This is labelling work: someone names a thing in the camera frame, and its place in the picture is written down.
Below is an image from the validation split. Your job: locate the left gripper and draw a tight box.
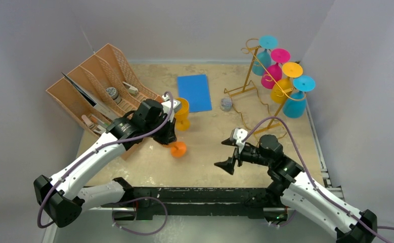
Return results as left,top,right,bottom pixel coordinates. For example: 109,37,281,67
144,113,177,145

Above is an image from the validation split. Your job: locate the orange wine glass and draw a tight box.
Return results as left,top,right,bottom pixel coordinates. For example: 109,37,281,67
161,141,187,158

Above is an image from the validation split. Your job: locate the yellow-orange wine glass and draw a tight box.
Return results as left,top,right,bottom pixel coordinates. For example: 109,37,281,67
174,98,190,131

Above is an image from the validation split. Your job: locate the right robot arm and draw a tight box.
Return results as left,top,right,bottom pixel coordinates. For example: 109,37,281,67
215,133,377,242

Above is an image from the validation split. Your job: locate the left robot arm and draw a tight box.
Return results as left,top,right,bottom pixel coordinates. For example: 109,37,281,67
33,98,182,228

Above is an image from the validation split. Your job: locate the teal wine glass front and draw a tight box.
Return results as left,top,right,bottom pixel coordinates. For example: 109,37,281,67
283,75,316,118

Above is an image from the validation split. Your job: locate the teal wine glass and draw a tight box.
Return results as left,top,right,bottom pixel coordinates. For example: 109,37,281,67
252,35,278,76
283,75,316,118

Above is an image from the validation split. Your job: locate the yellow wine glass on rack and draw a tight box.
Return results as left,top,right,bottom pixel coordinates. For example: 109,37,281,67
271,62,303,104

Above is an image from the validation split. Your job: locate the magenta wine glass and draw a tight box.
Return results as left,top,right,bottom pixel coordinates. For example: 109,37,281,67
261,48,291,90

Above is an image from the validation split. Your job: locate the teal wine glass rear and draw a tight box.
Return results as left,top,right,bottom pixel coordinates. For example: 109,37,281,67
252,35,278,76

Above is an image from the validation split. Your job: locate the small clear glitter ball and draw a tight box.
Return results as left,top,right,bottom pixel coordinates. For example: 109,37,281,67
220,97,233,112

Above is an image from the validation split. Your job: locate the blue rectangular card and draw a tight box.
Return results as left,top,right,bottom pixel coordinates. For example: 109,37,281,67
177,74,212,113

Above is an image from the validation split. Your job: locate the white stapler in organizer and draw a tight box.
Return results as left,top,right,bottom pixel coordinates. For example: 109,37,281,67
122,82,139,95

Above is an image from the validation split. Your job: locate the dark folder in organizer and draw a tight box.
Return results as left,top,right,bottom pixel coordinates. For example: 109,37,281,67
62,73,112,119

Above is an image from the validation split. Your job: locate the pink desk file organizer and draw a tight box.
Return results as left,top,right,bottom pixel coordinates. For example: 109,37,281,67
46,43,166,161

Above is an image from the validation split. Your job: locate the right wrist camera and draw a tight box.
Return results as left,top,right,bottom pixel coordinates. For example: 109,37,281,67
229,128,248,153

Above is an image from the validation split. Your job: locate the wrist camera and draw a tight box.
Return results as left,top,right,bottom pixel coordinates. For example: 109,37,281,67
161,95,182,119
229,128,248,153

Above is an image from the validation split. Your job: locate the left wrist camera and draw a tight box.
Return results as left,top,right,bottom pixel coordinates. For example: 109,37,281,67
161,95,182,119

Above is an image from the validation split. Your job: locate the gold wire glass rack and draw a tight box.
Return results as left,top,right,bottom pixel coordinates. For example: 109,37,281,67
224,37,300,130

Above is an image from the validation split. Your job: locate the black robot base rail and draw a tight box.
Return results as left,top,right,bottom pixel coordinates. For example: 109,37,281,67
99,177,301,222

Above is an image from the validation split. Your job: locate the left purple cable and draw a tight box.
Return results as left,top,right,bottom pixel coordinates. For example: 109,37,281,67
36,91,174,235

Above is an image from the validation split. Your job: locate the purple cable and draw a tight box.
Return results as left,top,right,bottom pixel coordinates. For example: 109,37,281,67
36,91,174,235
242,116,394,243

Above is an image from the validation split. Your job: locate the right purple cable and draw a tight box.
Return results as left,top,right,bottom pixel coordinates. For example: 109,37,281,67
242,116,394,243

